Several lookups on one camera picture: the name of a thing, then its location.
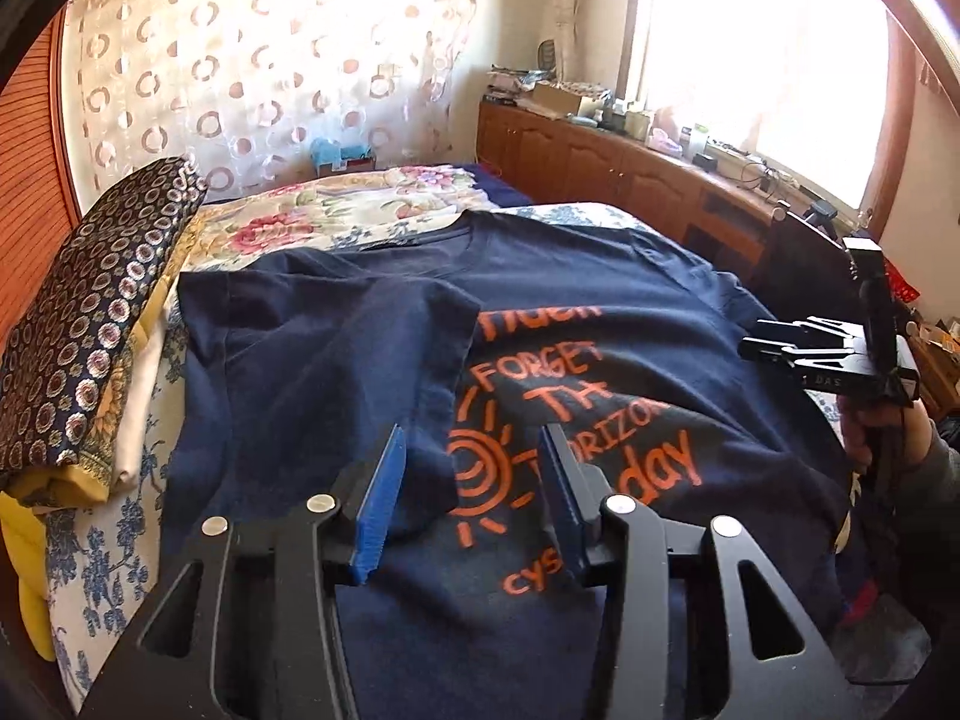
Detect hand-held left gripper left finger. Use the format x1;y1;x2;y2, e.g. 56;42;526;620
79;424;410;720

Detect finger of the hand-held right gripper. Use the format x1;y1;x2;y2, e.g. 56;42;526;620
738;337;848;391
756;317;863;350

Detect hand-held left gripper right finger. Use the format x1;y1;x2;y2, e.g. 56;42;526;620
534;424;863;720

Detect navy t-shirt with orange print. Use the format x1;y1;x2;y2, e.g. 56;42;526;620
161;202;871;720

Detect person's right forearm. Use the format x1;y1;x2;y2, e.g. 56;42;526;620
896;416;960;563

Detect person's right hand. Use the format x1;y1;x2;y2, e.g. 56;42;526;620
838;388;937;482

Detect black chair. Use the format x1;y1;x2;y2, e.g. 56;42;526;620
763;206;854;325

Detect white folded cloth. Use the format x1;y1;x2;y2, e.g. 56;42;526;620
105;315;170;500

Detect long wooden cabinet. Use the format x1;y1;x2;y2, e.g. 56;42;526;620
476;100;863;275

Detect blue floral bed sheet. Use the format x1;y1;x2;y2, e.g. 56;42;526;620
41;199;721;717

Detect bright window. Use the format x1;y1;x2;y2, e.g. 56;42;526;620
637;0;895;212

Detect navy bedspread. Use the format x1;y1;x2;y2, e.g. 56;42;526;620
456;161;538;211

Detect cardboard box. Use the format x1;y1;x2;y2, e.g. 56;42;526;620
528;82;587;118

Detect folded dark patterned quilt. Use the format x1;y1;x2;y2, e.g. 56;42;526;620
0;156;209;503

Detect yellow pillow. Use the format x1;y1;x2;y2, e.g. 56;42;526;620
0;491;58;662

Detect teal tissue pack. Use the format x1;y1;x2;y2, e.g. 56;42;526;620
310;138;376;170

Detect beige window drape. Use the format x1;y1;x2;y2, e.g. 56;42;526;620
546;0;655;95

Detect sheer curtain with circles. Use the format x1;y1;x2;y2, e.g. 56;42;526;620
64;0;497;200

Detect wooden headboard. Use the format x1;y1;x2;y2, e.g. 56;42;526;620
0;15;83;361

